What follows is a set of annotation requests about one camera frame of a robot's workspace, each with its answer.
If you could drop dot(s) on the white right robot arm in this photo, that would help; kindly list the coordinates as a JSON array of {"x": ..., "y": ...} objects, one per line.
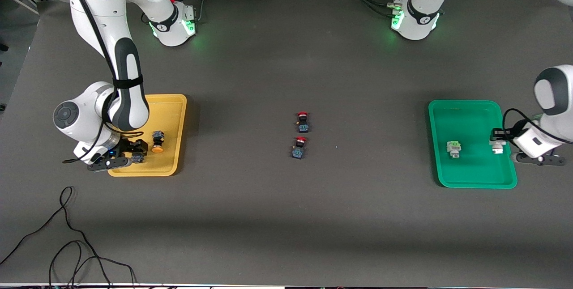
[{"x": 94, "y": 25}]

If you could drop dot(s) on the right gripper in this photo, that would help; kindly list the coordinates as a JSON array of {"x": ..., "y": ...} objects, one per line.
[{"x": 128, "y": 146}]

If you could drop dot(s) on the green plastic tray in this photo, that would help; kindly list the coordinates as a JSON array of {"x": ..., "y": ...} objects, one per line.
[{"x": 470, "y": 163}]

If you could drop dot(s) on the yellow plastic tray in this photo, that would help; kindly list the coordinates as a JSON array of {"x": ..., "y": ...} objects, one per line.
[{"x": 170, "y": 114}]

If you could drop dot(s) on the yellow push button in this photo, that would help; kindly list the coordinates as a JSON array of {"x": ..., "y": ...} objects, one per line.
[
  {"x": 157, "y": 139},
  {"x": 138, "y": 159}
]

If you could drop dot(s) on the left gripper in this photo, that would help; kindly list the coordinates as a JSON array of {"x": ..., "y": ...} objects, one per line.
[{"x": 506, "y": 135}]

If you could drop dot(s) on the red push button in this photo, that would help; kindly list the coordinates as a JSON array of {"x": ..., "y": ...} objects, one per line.
[
  {"x": 303, "y": 124},
  {"x": 298, "y": 150}
]

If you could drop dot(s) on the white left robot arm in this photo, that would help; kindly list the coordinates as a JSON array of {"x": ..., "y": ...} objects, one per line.
[{"x": 421, "y": 16}]

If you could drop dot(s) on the silver left arm base connector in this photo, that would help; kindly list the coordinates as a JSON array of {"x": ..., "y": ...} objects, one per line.
[{"x": 395, "y": 5}]

